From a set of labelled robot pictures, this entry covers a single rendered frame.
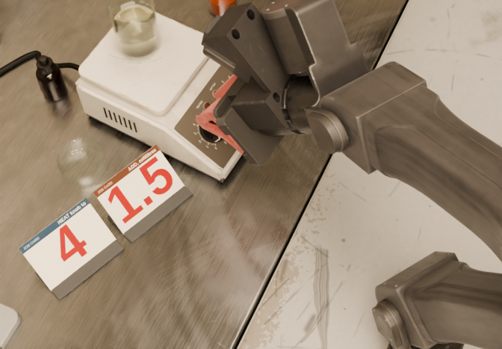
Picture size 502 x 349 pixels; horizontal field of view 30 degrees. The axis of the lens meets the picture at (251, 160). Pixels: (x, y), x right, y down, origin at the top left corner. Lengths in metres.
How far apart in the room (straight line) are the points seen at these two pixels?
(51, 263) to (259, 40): 0.36
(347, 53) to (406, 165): 0.13
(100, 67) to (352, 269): 0.36
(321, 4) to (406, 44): 0.43
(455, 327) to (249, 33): 0.30
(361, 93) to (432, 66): 0.44
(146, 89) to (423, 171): 0.45
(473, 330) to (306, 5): 0.29
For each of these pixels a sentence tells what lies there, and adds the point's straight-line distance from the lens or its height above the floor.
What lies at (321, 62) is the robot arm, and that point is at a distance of 0.78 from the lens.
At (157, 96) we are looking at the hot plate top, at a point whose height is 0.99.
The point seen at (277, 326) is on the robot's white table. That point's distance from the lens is 0.99.
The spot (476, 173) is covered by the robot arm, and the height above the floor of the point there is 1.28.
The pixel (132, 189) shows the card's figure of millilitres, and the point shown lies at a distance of 1.05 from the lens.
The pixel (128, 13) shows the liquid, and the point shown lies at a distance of 1.06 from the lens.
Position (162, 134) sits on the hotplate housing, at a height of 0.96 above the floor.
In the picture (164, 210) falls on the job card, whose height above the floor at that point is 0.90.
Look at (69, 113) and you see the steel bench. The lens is 1.15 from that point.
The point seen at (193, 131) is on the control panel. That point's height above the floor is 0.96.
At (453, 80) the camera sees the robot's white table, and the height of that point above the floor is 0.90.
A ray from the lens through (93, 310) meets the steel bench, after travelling 1.02.
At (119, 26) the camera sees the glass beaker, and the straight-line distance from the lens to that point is 1.03.
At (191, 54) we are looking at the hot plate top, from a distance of 1.07.
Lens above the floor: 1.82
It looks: 58 degrees down
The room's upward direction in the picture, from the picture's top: 4 degrees counter-clockwise
